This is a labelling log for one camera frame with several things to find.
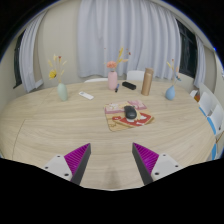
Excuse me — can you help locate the white and blue chair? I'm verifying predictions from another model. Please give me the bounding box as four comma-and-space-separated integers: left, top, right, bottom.
198, 91, 216, 117
207, 104, 224, 136

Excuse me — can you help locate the tan insulated bottle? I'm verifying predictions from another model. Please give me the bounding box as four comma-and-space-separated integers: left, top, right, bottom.
140, 67, 155, 97

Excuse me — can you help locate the wide white curtain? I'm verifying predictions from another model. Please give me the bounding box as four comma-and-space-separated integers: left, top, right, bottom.
77, 0, 183, 81

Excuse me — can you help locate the narrow white curtain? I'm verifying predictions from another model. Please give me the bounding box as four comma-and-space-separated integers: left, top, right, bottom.
193, 34, 207, 89
18, 11, 48, 94

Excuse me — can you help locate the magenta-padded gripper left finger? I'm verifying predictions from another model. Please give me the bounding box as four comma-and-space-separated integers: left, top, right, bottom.
41, 142, 92, 186

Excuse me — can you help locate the cartoon print mouse pad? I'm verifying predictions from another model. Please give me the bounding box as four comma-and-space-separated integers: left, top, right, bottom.
104, 99, 155, 132

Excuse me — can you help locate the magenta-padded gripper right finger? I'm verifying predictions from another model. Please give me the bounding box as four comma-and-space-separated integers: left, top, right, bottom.
131, 142, 184, 186

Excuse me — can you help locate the black rectangular case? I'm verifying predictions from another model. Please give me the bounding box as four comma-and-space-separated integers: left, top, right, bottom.
121, 81, 137, 91

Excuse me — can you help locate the green vase with yellow flowers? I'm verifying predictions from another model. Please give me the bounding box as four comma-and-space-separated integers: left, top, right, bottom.
47, 54, 69, 102

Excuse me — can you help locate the dark window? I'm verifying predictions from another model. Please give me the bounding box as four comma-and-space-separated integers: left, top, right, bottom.
13, 29, 27, 89
175, 19, 198, 80

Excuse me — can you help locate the white remote control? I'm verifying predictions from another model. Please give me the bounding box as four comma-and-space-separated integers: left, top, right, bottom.
78, 91, 95, 101

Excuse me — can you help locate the pink vase with flowers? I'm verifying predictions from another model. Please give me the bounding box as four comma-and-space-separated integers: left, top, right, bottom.
103, 47, 132, 91

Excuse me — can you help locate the black computer mouse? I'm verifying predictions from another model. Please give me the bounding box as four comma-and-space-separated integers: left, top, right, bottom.
123, 105, 138, 122

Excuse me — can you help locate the blue vase with dried flowers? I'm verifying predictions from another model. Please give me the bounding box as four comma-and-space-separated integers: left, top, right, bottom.
165, 58, 183, 101

